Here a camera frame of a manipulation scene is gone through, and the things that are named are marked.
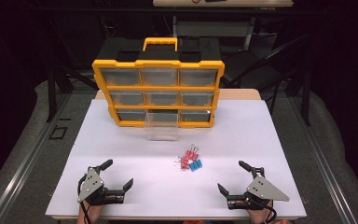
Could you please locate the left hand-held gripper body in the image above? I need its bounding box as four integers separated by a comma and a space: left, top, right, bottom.
76, 166, 127, 206

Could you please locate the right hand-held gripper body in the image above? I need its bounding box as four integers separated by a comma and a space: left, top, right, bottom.
227, 167, 291, 210

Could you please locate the pile of red and blue binder clips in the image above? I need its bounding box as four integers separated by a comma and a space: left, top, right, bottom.
172, 144, 203, 173

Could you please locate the clear plastic drawer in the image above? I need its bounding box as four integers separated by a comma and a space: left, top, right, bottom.
144, 111, 180, 142

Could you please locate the person's right hand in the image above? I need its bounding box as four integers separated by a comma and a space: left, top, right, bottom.
249, 200, 274, 224

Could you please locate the person's left hand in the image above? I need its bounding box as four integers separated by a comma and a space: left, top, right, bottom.
77, 203, 104, 224

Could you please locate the white table sheet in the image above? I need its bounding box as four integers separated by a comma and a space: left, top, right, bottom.
45, 98, 308, 218

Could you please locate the set of closed clear drawers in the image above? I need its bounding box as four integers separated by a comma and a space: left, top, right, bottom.
101, 67, 218, 123

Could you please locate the black metal stand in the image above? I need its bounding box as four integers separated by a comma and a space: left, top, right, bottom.
46, 66, 100, 124
287, 69, 312, 127

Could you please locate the black folding chair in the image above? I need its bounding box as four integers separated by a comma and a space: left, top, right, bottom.
220, 33, 312, 125

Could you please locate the yellow and black drawer organizer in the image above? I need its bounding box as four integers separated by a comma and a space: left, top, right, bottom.
91, 36, 226, 129

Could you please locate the grey folding chair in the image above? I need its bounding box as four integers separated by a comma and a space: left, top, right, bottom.
172, 15, 257, 52

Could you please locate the pale background table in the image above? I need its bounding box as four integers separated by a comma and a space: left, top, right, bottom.
152, 0, 295, 7

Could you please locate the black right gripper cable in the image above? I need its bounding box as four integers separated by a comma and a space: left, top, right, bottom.
265, 204, 278, 224

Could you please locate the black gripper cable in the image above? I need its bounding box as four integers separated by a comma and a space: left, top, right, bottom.
77, 174, 92, 224
265, 204, 278, 224

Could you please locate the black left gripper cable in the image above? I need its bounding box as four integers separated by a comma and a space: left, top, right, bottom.
77, 174, 92, 224

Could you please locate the aluminium floor rail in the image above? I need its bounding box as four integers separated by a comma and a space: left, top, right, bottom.
0, 92, 73, 224
288, 95, 358, 224

